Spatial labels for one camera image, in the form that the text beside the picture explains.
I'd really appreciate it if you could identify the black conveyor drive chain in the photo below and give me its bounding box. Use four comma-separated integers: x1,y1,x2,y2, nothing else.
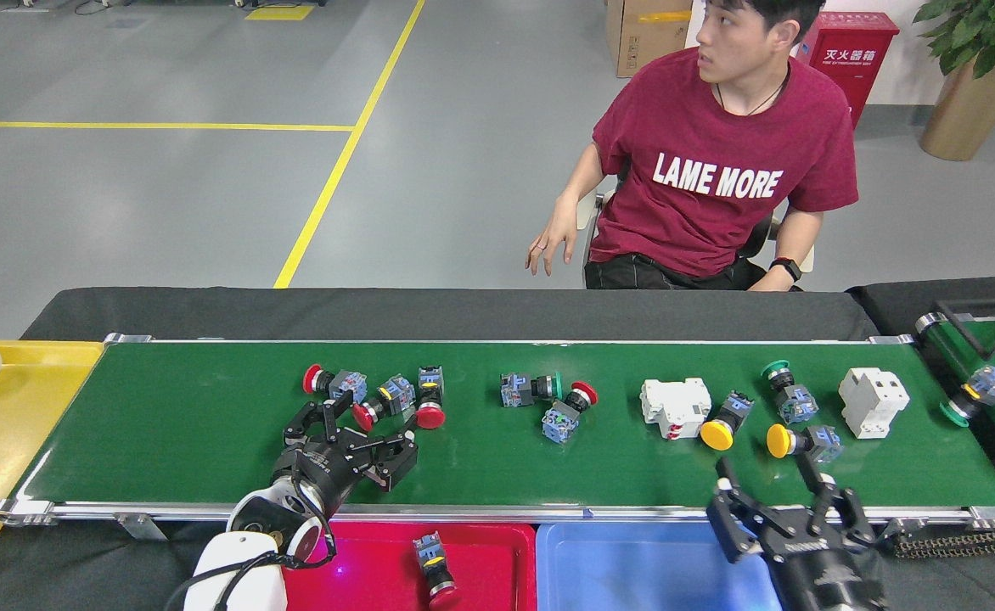
880,516,995,559

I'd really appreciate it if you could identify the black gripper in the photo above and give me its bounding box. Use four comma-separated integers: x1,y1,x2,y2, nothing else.
271,390,420,520
706,457,891,611

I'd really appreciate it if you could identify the green feeder conveyor belt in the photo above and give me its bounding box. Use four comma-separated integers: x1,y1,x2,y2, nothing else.
915,312,995,485

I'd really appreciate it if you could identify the potted plant in brass pot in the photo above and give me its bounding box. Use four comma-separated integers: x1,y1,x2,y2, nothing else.
912,0,995,162

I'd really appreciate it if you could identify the yellow plastic tray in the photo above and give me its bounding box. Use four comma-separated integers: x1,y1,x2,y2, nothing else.
0,339,106,561

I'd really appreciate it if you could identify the blue plastic tray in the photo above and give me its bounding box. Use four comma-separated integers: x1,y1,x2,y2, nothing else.
536,519,783,611

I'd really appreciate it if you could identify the brown cardboard box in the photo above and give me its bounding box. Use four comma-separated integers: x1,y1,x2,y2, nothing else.
604,0,706,79

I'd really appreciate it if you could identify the person's right hand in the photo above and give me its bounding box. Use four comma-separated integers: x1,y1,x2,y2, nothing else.
525,198,582,275

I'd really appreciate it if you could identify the person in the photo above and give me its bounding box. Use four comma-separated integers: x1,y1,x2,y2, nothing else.
525,0,860,292

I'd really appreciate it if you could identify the black angled guide bar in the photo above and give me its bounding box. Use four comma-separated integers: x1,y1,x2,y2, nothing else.
930,299,995,362

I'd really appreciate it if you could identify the white circuit breaker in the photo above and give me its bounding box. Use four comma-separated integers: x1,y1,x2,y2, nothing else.
838,367,911,440
640,377,712,440

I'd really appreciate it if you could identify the red fire extinguisher cabinet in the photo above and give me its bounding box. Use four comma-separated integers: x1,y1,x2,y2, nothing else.
795,10,901,130

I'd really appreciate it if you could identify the yellow push button switch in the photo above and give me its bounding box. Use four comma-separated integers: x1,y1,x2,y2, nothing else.
766,423,843,463
700,390,755,451

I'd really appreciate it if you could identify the red plastic tray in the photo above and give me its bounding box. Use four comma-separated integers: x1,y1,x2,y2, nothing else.
281,520,539,611

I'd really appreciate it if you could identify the grey office chair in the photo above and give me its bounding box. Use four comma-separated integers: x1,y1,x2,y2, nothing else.
576,191,815,289

